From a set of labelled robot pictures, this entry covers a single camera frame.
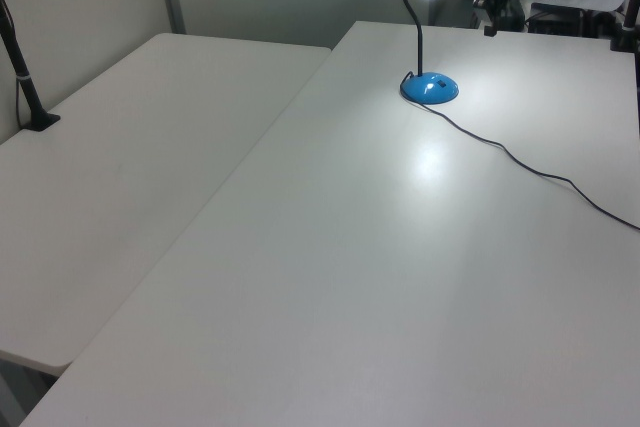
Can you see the blue gooseneck desk lamp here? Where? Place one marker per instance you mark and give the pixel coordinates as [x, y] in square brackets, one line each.
[430, 89]

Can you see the black rocker lamp switch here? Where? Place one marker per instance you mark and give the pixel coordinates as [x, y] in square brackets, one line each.
[440, 83]

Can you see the black gooseneck camera stand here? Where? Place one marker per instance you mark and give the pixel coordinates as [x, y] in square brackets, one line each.
[25, 84]

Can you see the dark gooseneck stand with clamp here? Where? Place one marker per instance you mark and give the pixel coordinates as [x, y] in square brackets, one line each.
[627, 34]

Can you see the white side table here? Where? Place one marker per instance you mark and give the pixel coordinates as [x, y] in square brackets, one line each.
[125, 157]

